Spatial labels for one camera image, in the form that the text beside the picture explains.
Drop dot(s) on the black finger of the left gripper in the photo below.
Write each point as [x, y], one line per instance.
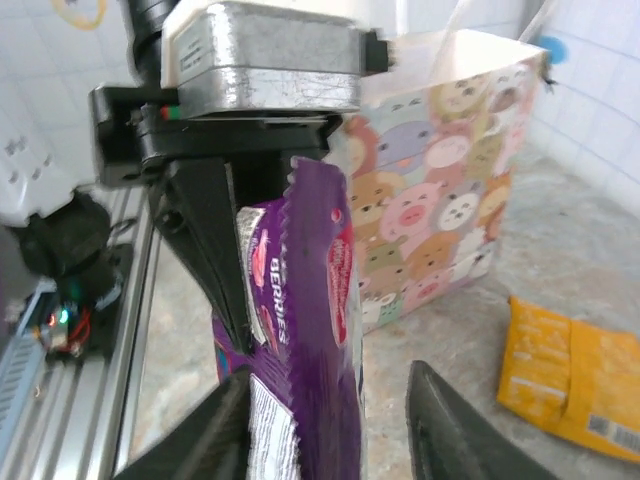
[210, 240]

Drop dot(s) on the white paper gift bag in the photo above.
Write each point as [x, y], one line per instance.
[440, 200]

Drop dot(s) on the yellow snack bag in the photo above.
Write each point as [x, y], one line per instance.
[550, 365]

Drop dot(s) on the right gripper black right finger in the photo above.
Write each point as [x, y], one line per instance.
[450, 440]

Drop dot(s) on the left arm's black base plate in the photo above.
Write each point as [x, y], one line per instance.
[112, 300]

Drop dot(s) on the aluminium mounting rail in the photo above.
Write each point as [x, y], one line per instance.
[75, 425]

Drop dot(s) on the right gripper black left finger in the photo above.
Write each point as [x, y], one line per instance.
[200, 440]

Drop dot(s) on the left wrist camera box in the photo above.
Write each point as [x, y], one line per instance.
[260, 60]

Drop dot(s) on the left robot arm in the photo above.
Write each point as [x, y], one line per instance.
[30, 170]

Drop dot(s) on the purple berries candy bag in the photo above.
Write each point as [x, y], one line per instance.
[315, 300]

